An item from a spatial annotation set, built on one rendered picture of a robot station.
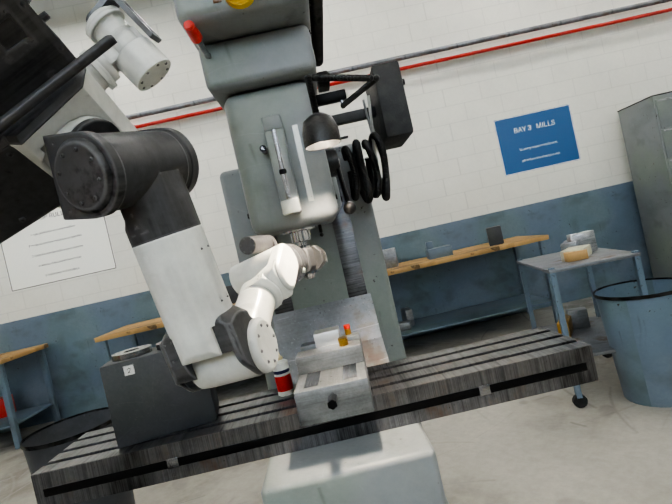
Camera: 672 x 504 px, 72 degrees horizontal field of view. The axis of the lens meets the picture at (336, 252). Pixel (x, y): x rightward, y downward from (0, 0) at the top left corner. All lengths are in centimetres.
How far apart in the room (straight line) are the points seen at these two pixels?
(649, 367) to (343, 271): 204
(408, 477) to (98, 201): 72
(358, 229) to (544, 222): 452
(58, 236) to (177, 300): 552
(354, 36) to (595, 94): 285
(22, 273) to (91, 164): 576
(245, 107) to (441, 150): 461
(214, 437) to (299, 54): 84
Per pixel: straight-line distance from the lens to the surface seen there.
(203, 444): 112
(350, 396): 96
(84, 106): 69
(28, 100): 65
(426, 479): 99
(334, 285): 149
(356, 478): 97
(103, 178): 56
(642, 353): 307
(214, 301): 61
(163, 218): 60
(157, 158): 61
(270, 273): 81
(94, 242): 592
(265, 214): 103
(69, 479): 124
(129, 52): 80
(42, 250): 619
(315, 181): 103
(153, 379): 116
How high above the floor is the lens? 126
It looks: 1 degrees down
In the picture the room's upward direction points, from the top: 13 degrees counter-clockwise
